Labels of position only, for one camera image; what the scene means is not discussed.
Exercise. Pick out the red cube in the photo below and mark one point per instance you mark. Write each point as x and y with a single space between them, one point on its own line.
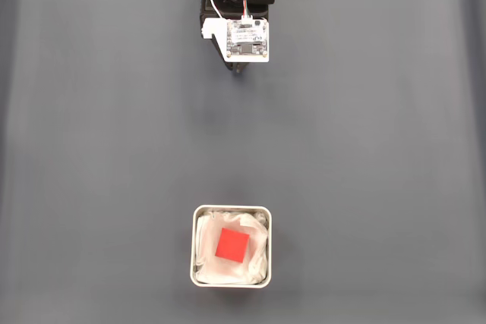
231 244

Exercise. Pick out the white square box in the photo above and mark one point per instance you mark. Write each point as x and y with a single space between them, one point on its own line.
192 248

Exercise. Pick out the dark grey mat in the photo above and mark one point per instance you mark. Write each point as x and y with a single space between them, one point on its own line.
360 130

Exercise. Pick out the white crumpled tissue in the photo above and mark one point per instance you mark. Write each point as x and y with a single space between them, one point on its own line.
205 271

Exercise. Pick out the white camera board mount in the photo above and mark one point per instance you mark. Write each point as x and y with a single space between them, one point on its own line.
247 38

